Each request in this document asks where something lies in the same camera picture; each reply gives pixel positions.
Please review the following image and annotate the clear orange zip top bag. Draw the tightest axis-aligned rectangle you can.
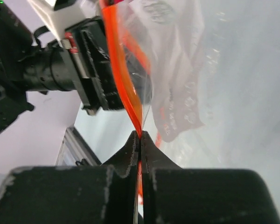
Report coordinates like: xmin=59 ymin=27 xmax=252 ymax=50
xmin=99 ymin=0 xmax=221 ymax=206

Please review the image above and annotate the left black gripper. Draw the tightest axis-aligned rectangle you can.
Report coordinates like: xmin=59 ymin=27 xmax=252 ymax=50
xmin=65 ymin=16 xmax=124 ymax=113

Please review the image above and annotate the aluminium frame rail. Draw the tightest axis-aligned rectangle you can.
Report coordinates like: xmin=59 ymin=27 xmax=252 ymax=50
xmin=56 ymin=127 xmax=101 ymax=166

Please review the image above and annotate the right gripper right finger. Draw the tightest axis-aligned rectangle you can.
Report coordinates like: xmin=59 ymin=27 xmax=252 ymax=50
xmin=140 ymin=131 xmax=280 ymax=224

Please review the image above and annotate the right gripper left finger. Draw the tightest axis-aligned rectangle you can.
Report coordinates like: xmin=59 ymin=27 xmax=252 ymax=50
xmin=0 ymin=132 xmax=140 ymax=224

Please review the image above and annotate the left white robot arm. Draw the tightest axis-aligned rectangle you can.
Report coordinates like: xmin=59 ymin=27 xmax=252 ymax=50
xmin=0 ymin=0 xmax=124 ymax=134

